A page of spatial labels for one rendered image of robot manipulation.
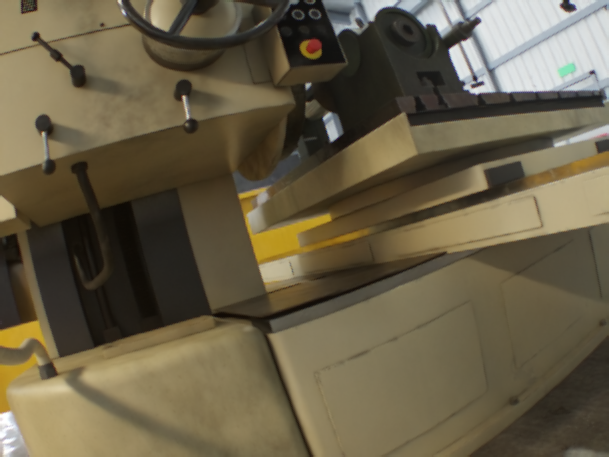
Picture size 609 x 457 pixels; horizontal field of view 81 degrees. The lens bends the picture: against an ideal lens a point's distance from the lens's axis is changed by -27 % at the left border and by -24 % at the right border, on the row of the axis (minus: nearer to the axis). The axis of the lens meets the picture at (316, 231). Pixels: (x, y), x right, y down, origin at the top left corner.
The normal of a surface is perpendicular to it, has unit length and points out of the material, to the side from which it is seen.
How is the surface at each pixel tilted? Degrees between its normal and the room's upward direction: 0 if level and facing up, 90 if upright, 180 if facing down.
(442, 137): 90
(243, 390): 90
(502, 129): 90
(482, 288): 90
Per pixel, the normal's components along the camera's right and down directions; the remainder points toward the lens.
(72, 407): 0.17, -0.07
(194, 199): 0.40, -0.15
